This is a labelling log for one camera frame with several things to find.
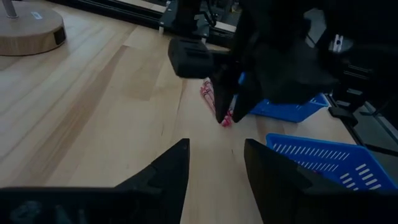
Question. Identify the blue plastic basket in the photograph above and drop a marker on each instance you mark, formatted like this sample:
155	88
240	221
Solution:
289	112
311	142

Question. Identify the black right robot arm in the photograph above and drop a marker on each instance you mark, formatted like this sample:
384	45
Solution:
192	18

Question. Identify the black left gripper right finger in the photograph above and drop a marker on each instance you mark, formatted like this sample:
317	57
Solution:
273	193

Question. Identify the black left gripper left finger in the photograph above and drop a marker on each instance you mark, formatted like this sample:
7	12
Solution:
164	193

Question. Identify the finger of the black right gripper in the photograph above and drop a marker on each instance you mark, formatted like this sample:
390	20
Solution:
245	99
222	96

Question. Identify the white shade wooden base lamp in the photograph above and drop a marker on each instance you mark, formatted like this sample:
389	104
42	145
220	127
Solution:
28	34

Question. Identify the magenta crayon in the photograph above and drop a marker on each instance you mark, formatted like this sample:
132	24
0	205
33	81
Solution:
227	122
207	93

